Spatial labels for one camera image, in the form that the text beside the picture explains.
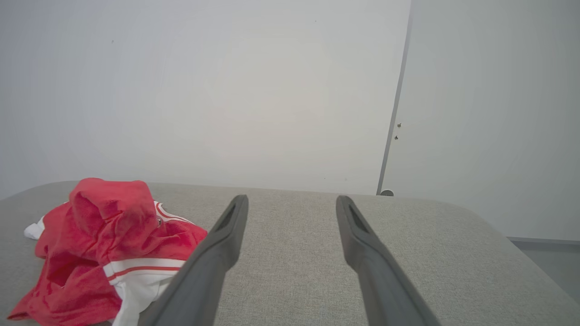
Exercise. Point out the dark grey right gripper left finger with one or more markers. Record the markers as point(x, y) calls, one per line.
point(199, 280)

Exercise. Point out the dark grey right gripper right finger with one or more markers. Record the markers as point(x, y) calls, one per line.
point(385, 290)

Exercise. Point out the red and white garment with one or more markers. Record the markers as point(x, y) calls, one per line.
point(108, 226)

